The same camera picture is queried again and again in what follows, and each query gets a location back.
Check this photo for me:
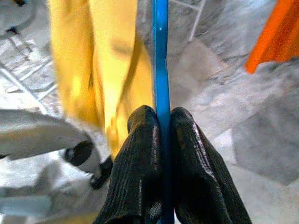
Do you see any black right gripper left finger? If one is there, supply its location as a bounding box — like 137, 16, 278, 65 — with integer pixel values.
93, 105, 165, 224

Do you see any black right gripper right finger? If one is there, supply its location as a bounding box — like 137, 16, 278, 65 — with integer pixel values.
170, 106, 253, 224

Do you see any blue plastic hanger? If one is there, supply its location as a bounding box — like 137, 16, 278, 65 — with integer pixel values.
151, 0, 176, 224

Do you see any yellow garment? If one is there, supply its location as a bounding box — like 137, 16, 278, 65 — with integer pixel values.
46, 0, 157, 161

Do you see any orange garment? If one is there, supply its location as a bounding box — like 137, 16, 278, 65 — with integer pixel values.
244, 0, 299, 74

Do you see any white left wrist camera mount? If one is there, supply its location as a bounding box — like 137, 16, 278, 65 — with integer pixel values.
0, 108, 110, 180

